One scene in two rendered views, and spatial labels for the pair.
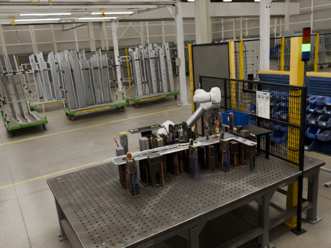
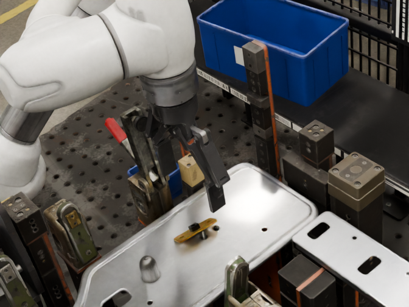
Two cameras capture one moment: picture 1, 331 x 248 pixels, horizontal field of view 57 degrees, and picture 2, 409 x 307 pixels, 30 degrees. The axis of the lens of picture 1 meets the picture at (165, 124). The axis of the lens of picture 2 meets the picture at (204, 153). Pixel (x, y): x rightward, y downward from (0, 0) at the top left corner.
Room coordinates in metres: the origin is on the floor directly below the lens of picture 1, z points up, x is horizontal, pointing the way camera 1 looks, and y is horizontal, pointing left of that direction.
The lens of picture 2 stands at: (2.18, -0.43, 2.04)
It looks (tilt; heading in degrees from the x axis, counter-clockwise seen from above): 41 degrees down; 351
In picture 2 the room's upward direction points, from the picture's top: 11 degrees counter-clockwise
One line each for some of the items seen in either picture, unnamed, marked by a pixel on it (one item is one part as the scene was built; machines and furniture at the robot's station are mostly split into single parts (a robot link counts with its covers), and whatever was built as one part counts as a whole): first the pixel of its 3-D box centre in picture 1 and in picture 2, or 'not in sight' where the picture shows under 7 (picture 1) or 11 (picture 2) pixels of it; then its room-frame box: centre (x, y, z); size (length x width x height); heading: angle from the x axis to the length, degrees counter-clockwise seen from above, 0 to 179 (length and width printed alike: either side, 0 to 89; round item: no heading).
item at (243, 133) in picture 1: (245, 145); (357, 234); (3.14, -0.86, 0.88); 0.08 x 0.08 x 0.36; 24
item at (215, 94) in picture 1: (214, 94); (147, 21); (3.15, -0.54, 1.47); 0.13 x 0.11 x 0.16; 101
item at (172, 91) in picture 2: (215, 104); (168, 78); (3.15, -0.55, 1.37); 0.09 x 0.09 x 0.06
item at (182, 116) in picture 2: (216, 111); (176, 114); (3.15, -0.55, 1.29); 0.08 x 0.07 x 0.09; 24
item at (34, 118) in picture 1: (18, 97); not in sight; (8.61, 4.10, 0.88); 1.91 x 1.00 x 1.76; 31
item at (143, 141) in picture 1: (145, 156); not in sight; (2.98, 0.24, 0.90); 0.13 x 0.10 x 0.41; 24
